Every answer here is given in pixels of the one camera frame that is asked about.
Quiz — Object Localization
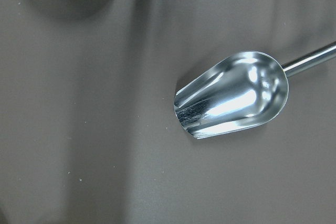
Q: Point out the steel scoop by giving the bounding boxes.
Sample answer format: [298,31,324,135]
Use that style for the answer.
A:
[174,43,335,139]

